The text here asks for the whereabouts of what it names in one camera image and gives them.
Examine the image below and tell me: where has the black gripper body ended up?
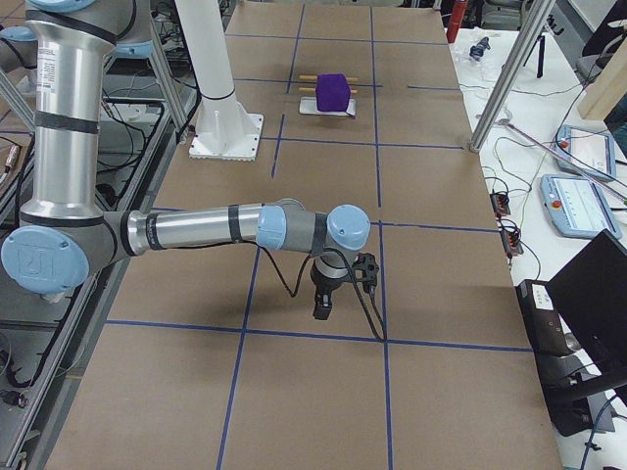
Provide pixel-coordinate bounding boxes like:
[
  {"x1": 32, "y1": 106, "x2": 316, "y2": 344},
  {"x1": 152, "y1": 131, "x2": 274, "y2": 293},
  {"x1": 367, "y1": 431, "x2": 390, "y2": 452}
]
[{"x1": 311, "y1": 269, "x2": 343, "y2": 305}]

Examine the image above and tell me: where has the purple towel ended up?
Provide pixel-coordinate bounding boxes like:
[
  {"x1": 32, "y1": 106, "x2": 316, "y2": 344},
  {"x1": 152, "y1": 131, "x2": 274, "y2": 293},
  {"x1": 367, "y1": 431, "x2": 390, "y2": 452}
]
[{"x1": 315, "y1": 73, "x2": 355, "y2": 118}]

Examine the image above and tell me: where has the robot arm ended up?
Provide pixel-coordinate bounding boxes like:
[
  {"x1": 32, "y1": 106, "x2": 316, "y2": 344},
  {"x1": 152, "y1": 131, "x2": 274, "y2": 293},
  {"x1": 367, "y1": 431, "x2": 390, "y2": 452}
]
[{"x1": 1, "y1": 1, "x2": 374, "y2": 320}]

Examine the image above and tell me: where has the black usb hub right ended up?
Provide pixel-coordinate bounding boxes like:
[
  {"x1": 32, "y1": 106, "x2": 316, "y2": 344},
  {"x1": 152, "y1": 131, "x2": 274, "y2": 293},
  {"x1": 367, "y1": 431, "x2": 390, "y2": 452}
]
[{"x1": 500, "y1": 226, "x2": 524, "y2": 259}]

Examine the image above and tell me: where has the black usb hub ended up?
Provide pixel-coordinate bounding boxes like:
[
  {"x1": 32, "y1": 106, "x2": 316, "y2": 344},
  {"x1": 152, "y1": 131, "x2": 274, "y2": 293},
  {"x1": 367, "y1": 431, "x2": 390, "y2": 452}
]
[
  {"x1": 500, "y1": 226, "x2": 524, "y2": 259},
  {"x1": 490, "y1": 192, "x2": 510, "y2": 218}
]

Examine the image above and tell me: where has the black usb hub left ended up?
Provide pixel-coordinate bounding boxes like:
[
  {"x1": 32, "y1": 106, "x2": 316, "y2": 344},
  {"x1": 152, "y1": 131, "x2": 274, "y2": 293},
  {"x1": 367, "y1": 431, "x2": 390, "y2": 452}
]
[{"x1": 490, "y1": 192, "x2": 510, "y2": 218}]

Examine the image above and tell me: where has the lower teach pendant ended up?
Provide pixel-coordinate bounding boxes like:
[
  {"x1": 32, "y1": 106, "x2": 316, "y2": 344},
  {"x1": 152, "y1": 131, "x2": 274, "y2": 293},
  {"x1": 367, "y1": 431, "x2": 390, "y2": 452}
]
[{"x1": 540, "y1": 174, "x2": 622, "y2": 239}]

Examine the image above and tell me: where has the teach pendant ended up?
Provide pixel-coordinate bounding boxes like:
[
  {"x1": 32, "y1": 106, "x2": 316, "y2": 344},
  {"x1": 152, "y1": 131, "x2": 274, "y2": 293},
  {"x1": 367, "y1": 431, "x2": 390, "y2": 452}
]
[
  {"x1": 540, "y1": 174, "x2": 622, "y2": 239},
  {"x1": 552, "y1": 124, "x2": 616, "y2": 182}
]

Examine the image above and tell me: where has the upper teach pendant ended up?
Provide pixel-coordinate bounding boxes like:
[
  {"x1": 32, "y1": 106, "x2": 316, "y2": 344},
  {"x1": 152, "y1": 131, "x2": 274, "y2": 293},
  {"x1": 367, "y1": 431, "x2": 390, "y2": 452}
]
[{"x1": 552, "y1": 124, "x2": 616, "y2": 182}]

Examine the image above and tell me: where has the red cylinder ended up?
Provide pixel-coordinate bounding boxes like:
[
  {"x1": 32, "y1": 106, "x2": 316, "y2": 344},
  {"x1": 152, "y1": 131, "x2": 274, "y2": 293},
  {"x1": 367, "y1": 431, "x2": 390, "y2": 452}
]
[{"x1": 446, "y1": 0, "x2": 467, "y2": 44}]

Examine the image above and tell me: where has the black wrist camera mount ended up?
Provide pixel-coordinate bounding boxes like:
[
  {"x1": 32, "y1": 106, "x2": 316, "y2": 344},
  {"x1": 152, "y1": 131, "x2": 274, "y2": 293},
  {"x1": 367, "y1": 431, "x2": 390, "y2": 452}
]
[{"x1": 352, "y1": 253, "x2": 379, "y2": 295}]

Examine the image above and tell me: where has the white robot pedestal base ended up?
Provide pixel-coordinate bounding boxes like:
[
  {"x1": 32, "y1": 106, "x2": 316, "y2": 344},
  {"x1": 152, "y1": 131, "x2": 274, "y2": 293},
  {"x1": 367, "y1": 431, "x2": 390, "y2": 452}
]
[{"x1": 175, "y1": 0, "x2": 264, "y2": 161}]

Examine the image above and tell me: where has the grey aluminium frame post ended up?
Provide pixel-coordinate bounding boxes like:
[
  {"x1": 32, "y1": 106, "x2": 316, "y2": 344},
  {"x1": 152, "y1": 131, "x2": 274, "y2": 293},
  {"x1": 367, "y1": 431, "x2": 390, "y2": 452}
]
[{"x1": 469, "y1": 0, "x2": 555, "y2": 153}]

